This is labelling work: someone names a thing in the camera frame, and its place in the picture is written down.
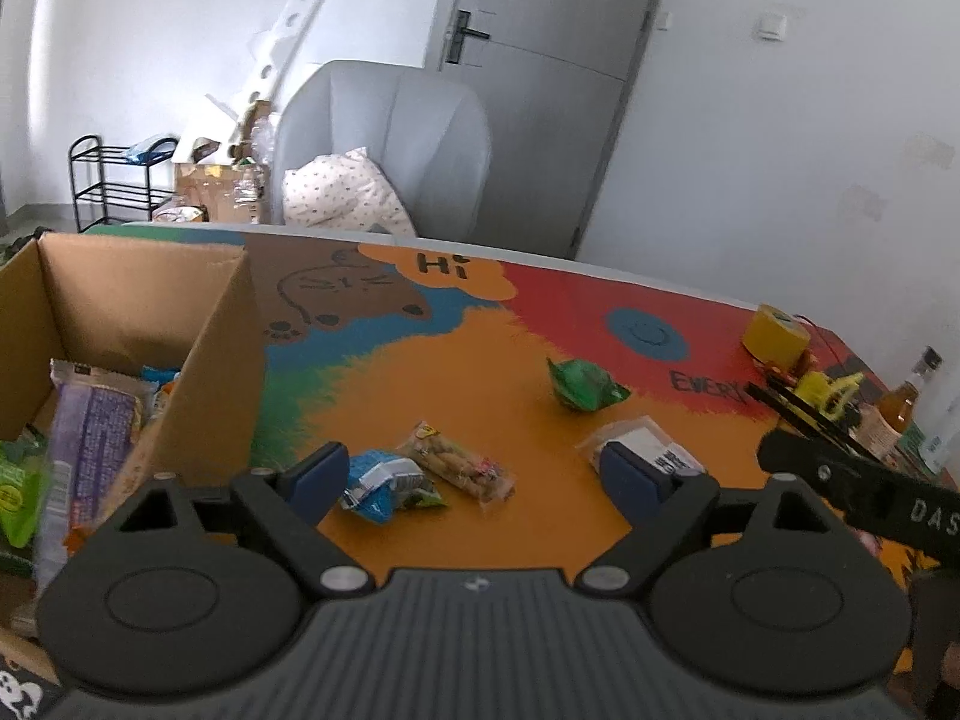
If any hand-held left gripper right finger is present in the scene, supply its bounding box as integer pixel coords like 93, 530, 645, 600
576, 441, 857, 602

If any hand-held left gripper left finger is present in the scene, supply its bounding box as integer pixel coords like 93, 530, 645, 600
101, 441, 376, 602

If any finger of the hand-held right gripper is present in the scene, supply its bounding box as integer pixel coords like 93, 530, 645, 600
756, 427, 960, 565

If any black and white snack packet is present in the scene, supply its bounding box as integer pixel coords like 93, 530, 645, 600
576, 415, 711, 482

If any large purple label snack packet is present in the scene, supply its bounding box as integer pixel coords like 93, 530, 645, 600
32, 358, 164, 587

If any bright green snack packet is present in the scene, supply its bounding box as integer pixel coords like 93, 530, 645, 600
0, 433, 51, 550

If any light blue snack packet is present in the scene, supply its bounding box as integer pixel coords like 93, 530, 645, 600
341, 448, 452, 524

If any clear plastic bottle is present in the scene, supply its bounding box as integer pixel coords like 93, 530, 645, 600
916, 381, 960, 477

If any amber glass bottle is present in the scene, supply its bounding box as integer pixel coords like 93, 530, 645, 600
855, 347, 944, 458

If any dark green snack packet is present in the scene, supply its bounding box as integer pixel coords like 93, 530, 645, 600
545, 355, 632, 414

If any yellow plastic toy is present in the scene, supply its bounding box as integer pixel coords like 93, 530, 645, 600
793, 370, 865, 422

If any clear peanut snack packet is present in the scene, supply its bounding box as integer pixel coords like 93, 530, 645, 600
396, 420, 520, 516

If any colourful printed table mat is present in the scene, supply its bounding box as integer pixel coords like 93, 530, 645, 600
0, 223, 960, 720

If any yellow tape roll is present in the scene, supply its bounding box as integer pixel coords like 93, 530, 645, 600
742, 303, 812, 366

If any dotted white pillow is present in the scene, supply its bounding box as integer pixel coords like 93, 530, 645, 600
280, 147, 419, 239

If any worn cardboard box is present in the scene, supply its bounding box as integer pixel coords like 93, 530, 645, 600
173, 156, 269, 225

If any grey armchair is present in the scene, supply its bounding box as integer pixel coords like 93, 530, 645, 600
268, 58, 494, 242

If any blue item on rack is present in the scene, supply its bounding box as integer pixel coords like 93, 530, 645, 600
123, 136, 179, 165

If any grey door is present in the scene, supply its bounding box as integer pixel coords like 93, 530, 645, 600
422, 0, 674, 261

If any white board with holes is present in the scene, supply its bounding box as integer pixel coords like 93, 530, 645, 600
204, 0, 332, 160

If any black wire rack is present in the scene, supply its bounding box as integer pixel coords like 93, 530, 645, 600
68, 134, 182, 235

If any black door handle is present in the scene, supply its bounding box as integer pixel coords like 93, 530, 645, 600
445, 9, 494, 65

